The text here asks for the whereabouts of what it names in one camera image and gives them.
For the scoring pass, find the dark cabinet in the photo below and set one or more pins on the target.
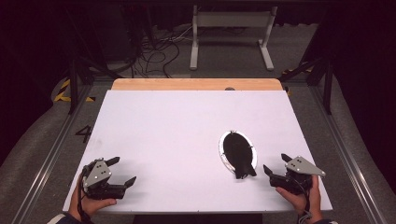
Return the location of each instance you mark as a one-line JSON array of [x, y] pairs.
[[118, 34]]

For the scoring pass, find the yellow black floor tape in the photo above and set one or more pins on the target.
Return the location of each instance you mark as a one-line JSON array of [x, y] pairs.
[[294, 71]]

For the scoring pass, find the person's right hand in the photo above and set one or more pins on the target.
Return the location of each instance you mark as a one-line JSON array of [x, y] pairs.
[[306, 203]]

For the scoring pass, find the aluminium floor rail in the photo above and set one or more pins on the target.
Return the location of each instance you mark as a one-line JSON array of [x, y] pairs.
[[53, 155], [345, 161]]

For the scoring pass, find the black metal stand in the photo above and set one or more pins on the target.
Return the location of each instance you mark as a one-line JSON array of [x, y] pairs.
[[73, 90], [327, 90]]

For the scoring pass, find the white desk frame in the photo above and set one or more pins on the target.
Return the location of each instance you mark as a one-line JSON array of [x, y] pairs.
[[232, 18]]

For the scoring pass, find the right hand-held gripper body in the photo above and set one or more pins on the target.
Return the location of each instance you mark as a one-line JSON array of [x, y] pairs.
[[300, 168]]

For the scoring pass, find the black curtain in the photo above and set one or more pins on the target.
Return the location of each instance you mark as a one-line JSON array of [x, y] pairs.
[[367, 77], [28, 62]]

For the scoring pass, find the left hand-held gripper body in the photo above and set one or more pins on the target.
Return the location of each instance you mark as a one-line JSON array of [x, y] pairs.
[[99, 174]]

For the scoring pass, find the black cloth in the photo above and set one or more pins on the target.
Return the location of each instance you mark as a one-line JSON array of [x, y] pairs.
[[238, 152]]

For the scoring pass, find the person's left hand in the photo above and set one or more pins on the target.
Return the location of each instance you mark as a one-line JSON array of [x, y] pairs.
[[84, 207]]

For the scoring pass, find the dark round table grommet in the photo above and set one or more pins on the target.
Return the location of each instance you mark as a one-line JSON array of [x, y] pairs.
[[229, 89]]

